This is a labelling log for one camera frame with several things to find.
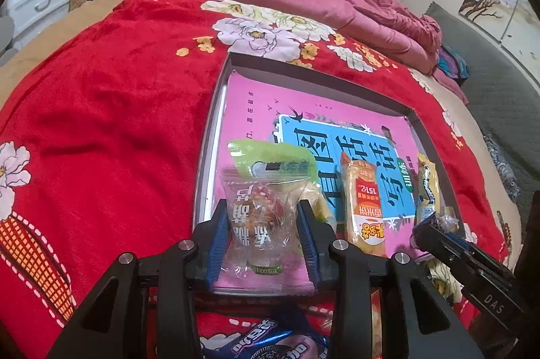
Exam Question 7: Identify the green snack packet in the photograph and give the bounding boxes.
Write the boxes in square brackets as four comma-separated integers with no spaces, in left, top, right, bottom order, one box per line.
[228,137,334,227]

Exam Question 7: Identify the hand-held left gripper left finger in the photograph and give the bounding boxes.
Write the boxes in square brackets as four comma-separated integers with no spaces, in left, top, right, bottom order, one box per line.
[46,199,231,359]

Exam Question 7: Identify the black white patterned cushion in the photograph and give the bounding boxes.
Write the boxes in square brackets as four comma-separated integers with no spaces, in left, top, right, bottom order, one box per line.
[483,133,521,201]

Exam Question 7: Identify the blue cookie packet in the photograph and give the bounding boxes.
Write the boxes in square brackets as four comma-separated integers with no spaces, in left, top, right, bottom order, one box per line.
[198,317,334,359]

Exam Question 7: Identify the pink book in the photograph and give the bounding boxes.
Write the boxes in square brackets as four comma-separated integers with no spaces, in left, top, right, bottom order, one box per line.
[211,72,427,294]

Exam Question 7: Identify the grey quilted headboard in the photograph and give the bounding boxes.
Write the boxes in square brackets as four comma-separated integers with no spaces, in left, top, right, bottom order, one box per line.
[424,2,540,195]

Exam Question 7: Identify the yellow gold snack packet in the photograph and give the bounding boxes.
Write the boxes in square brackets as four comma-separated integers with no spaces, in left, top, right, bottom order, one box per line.
[415,152,446,225]

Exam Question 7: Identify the small clear candy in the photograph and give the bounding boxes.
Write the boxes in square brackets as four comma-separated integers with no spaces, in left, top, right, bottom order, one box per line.
[436,207,460,235]

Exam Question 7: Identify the orange long snack packet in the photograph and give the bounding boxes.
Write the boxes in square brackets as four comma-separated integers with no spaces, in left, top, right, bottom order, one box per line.
[340,154,399,258]

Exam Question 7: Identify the clear red-print candy packet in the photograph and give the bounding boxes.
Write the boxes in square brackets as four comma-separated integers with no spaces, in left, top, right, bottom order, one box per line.
[221,169,311,296]

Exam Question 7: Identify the shallow cardboard box tray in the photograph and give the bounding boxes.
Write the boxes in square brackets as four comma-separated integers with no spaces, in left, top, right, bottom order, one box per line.
[192,52,467,298]

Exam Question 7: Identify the colourful clothes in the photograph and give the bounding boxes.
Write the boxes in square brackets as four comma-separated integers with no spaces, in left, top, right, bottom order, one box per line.
[436,47,471,80]

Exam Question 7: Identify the pink crumpled duvet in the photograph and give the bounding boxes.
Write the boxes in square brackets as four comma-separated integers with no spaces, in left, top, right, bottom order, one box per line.
[314,0,443,75]

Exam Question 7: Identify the floral wall painting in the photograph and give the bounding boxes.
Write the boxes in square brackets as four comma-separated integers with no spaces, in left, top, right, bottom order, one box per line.
[458,0,540,64]

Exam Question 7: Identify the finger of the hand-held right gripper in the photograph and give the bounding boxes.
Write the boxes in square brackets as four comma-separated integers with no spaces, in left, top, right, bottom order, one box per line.
[447,232,515,284]
[411,222,477,288]

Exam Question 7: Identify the red floral blanket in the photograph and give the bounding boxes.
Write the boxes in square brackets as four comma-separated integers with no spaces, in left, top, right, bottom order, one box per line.
[0,0,513,359]

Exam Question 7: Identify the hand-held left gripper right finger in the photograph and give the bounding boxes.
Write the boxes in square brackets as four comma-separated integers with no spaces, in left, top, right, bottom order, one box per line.
[295,201,486,359]

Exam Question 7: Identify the pink cloth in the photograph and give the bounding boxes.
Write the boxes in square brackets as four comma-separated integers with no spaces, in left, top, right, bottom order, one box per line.
[432,68,469,106]

